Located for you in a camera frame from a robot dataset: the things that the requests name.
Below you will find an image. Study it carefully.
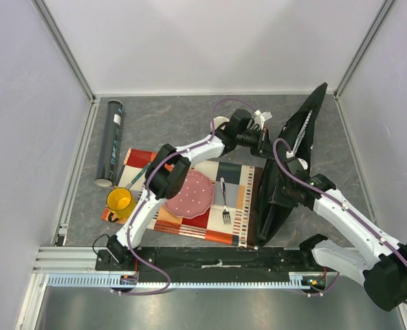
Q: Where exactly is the colourful patchwork placemat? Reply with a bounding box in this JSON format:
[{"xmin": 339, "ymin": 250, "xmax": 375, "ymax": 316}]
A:
[{"xmin": 100, "ymin": 148, "xmax": 265, "ymax": 250}]

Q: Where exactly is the pink dotted plate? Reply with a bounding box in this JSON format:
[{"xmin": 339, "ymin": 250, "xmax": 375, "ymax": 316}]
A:
[{"xmin": 165, "ymin": 170, "xmax": 215, "ymax": 219}]

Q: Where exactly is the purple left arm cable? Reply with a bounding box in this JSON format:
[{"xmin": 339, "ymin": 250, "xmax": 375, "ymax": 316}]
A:
[{"xmin": 124, "ymin": 98, "xmax": 259, "ymax": 296}]

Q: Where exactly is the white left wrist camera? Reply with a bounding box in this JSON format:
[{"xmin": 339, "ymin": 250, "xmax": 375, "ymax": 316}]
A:
[{"xmin": 254, "ymin": 110, "xmax": 272, "ymax": 128}]

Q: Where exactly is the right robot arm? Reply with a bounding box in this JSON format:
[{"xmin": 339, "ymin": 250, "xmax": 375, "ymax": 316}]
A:
[{"xmin": 276, "ymin": 157, "xmax": 407, "ymax": 311}]

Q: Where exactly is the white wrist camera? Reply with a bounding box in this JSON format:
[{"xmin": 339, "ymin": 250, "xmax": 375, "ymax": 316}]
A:
[
  {"xmin": 254, "ymin": 110, "xmax": 272, "ymax": 128},
  {"xmin": 285, "ymin": 156, "xmax": 309, "ymax": 175}
]

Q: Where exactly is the yellow mug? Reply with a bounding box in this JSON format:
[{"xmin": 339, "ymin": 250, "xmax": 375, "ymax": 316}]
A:
[{"xmin": 107, "ymin": 188, "xmax": 137, "ymax": 220}]

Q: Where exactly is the black Crossway racket bag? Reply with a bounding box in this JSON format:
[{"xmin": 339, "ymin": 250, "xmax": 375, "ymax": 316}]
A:
[{"xmin": 255, "ymin": 82, "xmax": 328, "ymax": 247}]

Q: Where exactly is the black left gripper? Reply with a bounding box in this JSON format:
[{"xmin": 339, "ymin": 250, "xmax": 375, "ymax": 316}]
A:
[{"xmin": 236, "ymin": 128, "xmax": 279, "ymax": 162}]

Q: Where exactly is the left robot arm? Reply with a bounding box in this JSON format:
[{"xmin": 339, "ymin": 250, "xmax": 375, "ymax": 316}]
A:
[{"xmin": 105, "ymin": 109, "xmax": 272, "ymax": 270}]

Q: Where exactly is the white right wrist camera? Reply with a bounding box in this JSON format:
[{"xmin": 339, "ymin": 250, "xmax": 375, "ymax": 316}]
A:
[{"xmin": 285, "ymin": 156, "xmax": 309, "ymax": 175}]

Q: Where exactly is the silver fork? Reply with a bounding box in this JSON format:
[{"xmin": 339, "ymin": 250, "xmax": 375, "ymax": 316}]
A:
[{"xmin": 220, "ymin": 177, "xmax": 231, "ymax": 225}]

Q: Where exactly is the blue ceramic mug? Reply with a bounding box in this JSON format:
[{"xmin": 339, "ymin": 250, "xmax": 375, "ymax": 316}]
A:
[{"xmin": 210, "ymin": 116, "xmax": 229, "ymax": 130}]

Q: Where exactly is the black shuttlecock tube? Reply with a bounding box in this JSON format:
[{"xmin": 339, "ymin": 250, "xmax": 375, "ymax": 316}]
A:
[{"xmin": 94, "ymin": 100, "xmax": 124, "ymax": 187}]

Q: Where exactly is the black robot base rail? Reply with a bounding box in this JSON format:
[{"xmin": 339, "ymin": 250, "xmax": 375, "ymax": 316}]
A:
[{"xmin": 95, "ymin": 245, "xmax": 340, "ymax": 285}]

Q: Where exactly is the teal handled knife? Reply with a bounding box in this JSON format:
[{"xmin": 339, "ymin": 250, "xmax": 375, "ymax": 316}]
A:
[{"xmin": 126, "ymin": 162, "xmax": 151, "ymax": 190}]

